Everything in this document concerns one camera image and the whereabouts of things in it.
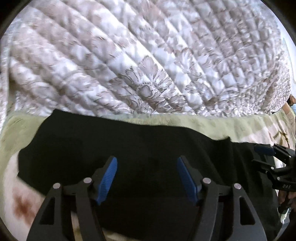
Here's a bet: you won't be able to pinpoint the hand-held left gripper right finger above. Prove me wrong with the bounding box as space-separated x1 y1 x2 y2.
176 155 269 241

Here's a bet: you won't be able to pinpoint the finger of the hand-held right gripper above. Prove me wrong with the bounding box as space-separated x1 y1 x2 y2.
252 159 287 179
254 143 296 161

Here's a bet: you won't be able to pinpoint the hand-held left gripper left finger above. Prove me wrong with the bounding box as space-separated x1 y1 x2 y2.
26 156 118 241

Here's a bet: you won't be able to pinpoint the black pants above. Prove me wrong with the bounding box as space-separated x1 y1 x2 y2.
18 109 281 241

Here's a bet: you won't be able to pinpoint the person's right hand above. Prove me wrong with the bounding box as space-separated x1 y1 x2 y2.
277 190 291 210

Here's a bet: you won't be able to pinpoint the floral fleece blanket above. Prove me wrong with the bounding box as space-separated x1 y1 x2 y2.
0 111 296 241

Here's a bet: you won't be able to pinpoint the quilted floral comforter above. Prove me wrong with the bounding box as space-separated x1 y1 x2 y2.
0 0 292 132

